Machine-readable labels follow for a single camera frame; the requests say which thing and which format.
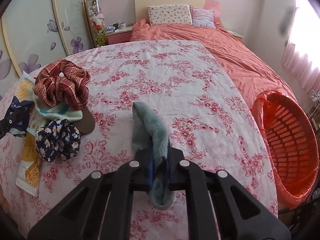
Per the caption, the grey-blue sock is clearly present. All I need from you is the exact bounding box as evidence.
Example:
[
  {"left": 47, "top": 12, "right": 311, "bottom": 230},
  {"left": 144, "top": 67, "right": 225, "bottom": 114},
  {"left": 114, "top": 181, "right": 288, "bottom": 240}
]
[{"left": 132, "top": 101, "right": 176, "bottom": 210}]

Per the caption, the mint green sock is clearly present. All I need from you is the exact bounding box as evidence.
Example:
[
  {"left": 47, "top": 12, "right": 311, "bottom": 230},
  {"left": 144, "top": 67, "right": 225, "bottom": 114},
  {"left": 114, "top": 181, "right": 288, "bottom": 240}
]
[{"left": 29, "top": 95, "right": 83, "bottom": 127}]

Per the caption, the red plaid scrunchie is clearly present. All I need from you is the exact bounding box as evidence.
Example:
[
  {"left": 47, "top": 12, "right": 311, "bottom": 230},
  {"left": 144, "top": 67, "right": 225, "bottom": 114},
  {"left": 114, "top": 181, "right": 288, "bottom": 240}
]
[{"left": 33, "top": 59, "right": 91, "bottom": 111}]

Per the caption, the navy floral scrunchie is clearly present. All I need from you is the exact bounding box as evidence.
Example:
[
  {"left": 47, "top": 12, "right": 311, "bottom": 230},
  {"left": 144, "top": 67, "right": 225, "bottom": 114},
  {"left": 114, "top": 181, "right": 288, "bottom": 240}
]
[{"left": 35, "top": 119, "right": 81, "bottom": 163}]

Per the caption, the yellow snack wrapper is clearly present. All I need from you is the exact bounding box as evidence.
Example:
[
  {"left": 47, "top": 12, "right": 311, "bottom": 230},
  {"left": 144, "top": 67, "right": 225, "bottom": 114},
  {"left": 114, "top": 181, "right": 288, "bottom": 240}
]
[{"left": 15, "top": 72, "right": 41, "bottom": 197}]

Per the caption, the brown hair clip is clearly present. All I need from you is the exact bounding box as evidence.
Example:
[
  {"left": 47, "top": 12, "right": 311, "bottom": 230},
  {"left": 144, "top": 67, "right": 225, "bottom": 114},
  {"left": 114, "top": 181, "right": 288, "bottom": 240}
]
[{"left": 73, "top": 107, "right": 95, "bottom": 134}]

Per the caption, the floral pink tablecloth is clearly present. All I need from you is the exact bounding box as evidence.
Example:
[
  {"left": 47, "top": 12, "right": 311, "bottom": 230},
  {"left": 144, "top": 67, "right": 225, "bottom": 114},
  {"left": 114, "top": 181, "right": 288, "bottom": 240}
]
[{"left": 1, "top": 41, "right": 278, "bottom": 236}]

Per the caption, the floral sliding wardrobe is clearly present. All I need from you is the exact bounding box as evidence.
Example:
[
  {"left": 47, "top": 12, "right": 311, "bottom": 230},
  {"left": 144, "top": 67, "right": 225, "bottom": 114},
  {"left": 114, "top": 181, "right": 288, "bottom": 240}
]
[{"left": 1, "top": 0, "right": 92, "bottom": 96}]

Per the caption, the orange laundry basket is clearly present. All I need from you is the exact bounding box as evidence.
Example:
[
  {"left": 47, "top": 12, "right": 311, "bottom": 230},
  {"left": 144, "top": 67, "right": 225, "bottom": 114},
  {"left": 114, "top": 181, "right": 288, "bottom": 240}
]
[{"left": 251, "top": 90, "right": 319, "bottom": 209}]

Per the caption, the pink bedside table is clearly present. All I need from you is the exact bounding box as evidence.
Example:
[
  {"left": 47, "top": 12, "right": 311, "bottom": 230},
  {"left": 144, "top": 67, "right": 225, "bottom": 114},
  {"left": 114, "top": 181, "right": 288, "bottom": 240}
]
[{"left": 107, "top": 26, "right": 132, "bottom": 45}]

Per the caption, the salmon pink duvet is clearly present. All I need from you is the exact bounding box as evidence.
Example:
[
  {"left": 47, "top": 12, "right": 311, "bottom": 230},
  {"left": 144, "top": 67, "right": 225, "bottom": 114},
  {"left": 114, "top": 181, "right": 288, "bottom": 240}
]
[{"left": 130, "top": 19, "right": 297, "bottom": 107}]

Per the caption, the white mug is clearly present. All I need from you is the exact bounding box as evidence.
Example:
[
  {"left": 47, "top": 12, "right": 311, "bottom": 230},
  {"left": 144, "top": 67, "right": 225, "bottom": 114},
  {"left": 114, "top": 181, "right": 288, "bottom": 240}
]
[{"left": 118, "top": 22, "right": 126, "bottom": 29}]

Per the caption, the plush toy display tube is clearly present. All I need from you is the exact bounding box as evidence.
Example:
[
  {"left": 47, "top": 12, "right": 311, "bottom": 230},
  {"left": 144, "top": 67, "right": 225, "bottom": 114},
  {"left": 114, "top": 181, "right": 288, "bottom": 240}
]
[{"left": 86, "top": 0, "right": 107, "bottom": 47}]

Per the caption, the floral cream pillow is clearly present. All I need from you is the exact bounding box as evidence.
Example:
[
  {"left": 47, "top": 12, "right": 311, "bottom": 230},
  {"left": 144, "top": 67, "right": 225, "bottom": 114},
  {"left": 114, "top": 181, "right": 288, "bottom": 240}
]
[{"left": 147, "top": 4, "right": 193, "bottom": 25}]

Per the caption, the striped pink pillow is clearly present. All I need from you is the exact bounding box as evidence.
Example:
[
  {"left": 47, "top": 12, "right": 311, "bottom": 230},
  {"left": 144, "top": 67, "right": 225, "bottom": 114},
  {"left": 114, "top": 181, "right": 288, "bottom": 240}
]
[{"left": 190, "top": 5, "right": 215, "bottom": 28}]

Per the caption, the beige wooden headboard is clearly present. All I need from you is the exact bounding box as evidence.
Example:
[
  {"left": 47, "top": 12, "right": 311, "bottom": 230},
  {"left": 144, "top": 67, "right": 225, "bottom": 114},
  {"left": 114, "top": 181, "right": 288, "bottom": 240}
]
[{"left": 135, "top": 0, "right": 221, "bottom": 26}]

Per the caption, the pink window curtain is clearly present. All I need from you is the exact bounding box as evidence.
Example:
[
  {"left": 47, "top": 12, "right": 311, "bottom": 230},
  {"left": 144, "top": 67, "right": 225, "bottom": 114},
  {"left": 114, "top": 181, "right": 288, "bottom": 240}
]
[{"left": 281, "top": 0, "right": 319, "bottom": 92}]

